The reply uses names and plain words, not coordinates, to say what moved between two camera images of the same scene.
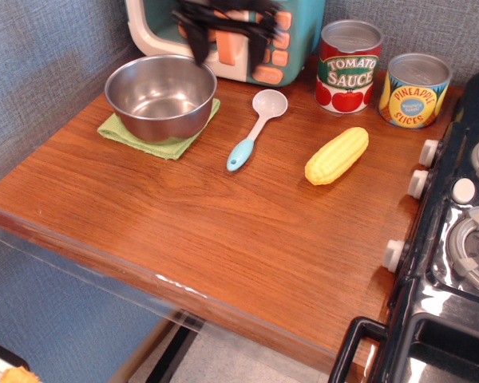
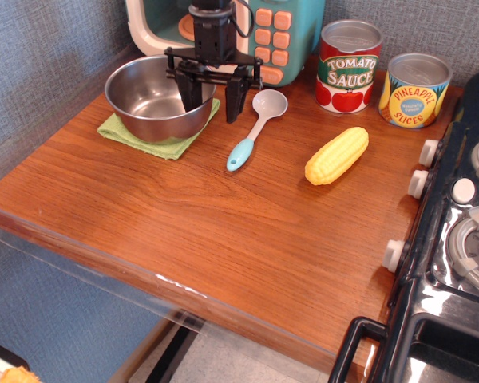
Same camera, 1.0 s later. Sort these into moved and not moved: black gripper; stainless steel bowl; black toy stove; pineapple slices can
Moved: black gripper
Not moved: pineapple slices can; stainless steel bowl; black toy stove
